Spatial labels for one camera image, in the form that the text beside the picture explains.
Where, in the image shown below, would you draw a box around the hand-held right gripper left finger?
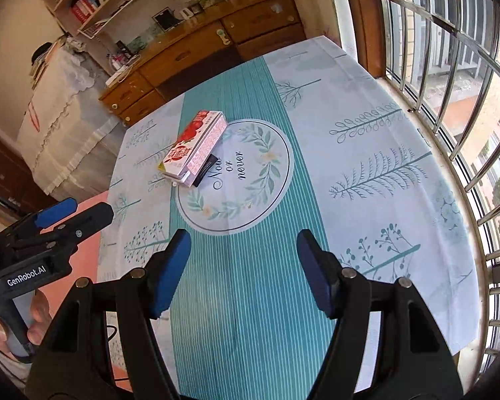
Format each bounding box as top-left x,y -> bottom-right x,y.
25,229 -> 191,400

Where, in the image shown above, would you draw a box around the dark wooden door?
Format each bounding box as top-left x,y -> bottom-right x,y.
0,121 -> 51,213

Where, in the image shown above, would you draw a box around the wooden window frame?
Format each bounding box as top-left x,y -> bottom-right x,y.
339,0 -> 388,78

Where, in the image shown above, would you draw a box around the pink bedsheet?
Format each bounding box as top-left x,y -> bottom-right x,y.
37,192 -> 130,392

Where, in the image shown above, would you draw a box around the small black card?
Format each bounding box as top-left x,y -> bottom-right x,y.
194,155 -> 219,187

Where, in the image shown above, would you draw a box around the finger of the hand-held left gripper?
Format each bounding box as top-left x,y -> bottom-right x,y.
16,202 -> 114,256
0,198 -> 78,246

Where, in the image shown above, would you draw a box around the black picture frame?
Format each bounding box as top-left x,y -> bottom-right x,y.
152,7 -> 176,32

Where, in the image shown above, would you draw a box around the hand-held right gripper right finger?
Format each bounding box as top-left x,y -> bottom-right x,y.
297,229 -> 463,400

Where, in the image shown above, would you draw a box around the person's left hand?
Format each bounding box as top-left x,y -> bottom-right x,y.
0,290 -> 51,363

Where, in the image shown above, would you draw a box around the row of red books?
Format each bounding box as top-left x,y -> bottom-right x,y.
69,0 -> 113,23

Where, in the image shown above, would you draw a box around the blue leaf print tablecloth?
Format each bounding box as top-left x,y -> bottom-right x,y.
97,35 -> 480,396

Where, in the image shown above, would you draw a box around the white lace cloth cover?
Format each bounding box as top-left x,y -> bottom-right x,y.
16,35 -> 128,194

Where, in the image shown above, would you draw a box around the wooden dresser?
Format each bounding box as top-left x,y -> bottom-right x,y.
99,0 -> 307,128

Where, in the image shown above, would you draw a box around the pink and white carton box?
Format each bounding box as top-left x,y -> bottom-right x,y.
157,110 -> 228,187

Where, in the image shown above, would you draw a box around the white power strip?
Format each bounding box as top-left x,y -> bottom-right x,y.
106,64 -> 140,86

